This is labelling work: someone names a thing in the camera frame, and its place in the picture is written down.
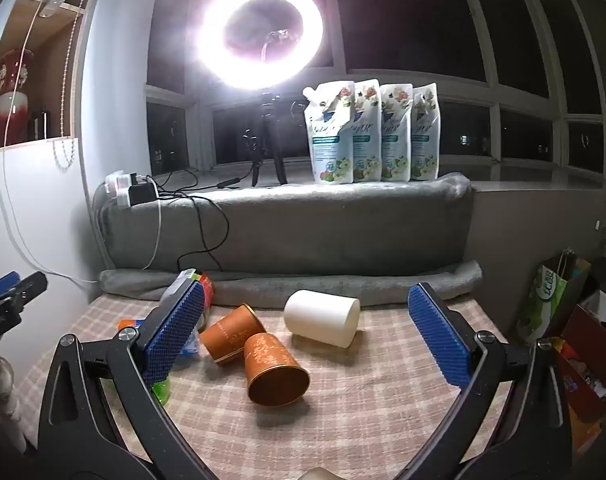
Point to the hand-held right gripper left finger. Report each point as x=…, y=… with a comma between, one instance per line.
x=177, y=332

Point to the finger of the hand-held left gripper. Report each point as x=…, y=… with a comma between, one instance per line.
x=18, y=290

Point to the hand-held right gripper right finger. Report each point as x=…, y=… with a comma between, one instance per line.
x=439, y=341

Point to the orange patterned cup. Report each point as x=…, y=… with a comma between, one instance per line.
x=273, y=370
x=228, y=335

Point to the white cup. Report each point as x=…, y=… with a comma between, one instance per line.
x=323, y=317

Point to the blue and orange packet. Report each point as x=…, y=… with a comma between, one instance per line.
x=130, y=325

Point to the red and green can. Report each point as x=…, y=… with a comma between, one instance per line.
x=208, y=287

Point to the green plastic wrapper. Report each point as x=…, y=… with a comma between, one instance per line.
x=162, y=391

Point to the checked table cloth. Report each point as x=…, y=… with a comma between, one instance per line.
x=363, y=400

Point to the green shopping bag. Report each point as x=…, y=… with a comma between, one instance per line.
x=545, y=295

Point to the black charger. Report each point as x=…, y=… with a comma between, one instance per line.
x=144, y=194

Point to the white power strip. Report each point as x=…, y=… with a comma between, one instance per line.
x=120, y=187

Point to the red cardboard box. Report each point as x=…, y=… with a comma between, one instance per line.
x=590, y=355

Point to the folded grey blanket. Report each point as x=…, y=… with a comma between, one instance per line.
x=308, y=230

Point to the dark bottle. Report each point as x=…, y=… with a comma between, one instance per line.
x=39, y=124

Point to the red and white vase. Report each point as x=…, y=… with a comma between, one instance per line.
x=10, y=95

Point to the black tripod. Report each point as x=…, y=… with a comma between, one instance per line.
x=268, y=135

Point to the white refill pouch with spout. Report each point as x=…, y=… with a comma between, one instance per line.
x=328, y=130

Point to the white window frame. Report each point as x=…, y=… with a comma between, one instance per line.
x=494, y=125

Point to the wooden wall shelf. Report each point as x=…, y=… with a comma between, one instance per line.
x=53, y=7

